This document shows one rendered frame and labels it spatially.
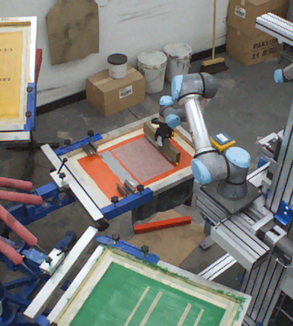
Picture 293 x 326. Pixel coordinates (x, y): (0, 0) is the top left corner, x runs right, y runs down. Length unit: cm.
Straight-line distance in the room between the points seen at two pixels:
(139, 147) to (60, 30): 186
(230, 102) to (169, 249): 206
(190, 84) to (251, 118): 272
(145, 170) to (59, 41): 207
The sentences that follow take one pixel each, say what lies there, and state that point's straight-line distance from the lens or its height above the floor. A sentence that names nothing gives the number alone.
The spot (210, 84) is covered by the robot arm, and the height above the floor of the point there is 166.
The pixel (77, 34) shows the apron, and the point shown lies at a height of 80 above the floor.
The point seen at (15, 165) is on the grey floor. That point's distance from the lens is 439.
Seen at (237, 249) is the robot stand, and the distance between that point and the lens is 222.
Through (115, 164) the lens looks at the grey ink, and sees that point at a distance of 286.
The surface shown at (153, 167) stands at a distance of 285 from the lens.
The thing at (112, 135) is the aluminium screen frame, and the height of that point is 98.
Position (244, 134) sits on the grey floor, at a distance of 472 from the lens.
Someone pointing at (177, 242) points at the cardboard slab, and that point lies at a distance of 366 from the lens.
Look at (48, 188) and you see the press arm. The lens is 264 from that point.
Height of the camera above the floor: 290
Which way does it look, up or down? 43 degrees down
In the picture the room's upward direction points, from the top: 1 degrees clockwise
